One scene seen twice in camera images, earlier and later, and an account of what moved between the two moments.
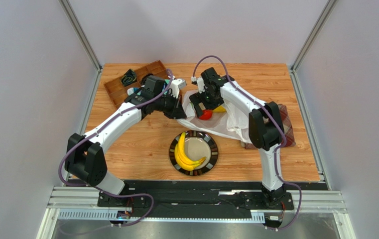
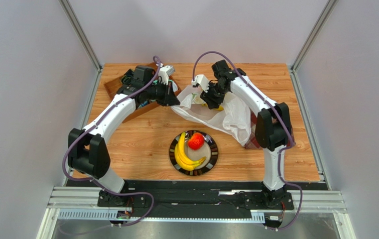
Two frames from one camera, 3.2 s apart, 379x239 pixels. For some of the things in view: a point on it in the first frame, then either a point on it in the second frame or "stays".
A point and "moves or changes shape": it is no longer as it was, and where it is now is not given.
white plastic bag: x=233 y=123 moves or changes shape
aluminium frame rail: x=308 y=201 stays
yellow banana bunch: x=182 y=157 stays
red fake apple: x=206 y=114 → x=196 y=141
